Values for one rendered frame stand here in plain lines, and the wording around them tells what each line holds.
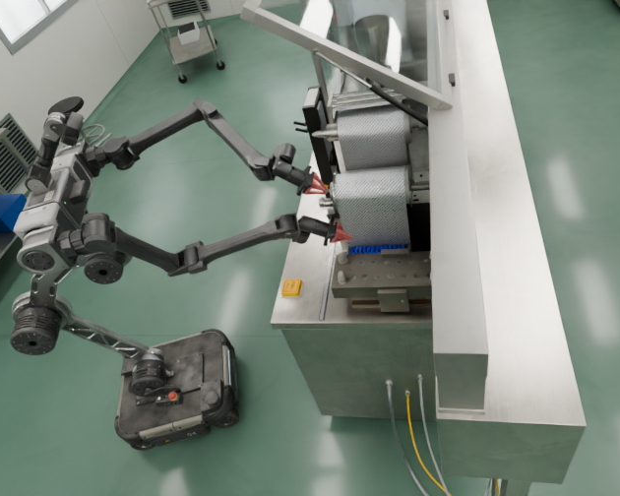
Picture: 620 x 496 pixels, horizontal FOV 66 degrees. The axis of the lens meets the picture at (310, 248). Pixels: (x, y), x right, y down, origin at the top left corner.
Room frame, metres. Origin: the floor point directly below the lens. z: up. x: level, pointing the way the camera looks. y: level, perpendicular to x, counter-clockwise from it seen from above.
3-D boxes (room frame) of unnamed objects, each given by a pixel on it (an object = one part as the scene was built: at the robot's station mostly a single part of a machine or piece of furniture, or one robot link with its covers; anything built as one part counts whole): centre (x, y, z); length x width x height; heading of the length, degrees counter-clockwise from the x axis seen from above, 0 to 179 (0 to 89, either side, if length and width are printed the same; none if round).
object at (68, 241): (1.26, 0.70, 1.45); 0.09 x 0.08 x 0.12; 177
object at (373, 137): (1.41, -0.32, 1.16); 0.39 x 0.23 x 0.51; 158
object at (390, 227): (1.23, -0.25, 1.11); 0.23 x 0.01 x 0.18; 68
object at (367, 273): (1.11, -0.24, 1.00); 0.40 x 0.16 x 0.06; 68
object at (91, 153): (1.76, 0.67, 1.45); 0.09 x 0.08 x 0.12; 177
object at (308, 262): (2.19, -0.55, 0.88); 2.52 x 0.66 x 0.04; 158
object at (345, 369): (2.18, -0.56, 0.43); 2.52 x 0.64 x 0.86; 158
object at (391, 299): (1.01, -0.22, 0.96); 0.10 x 0.03 x 0.11; 68
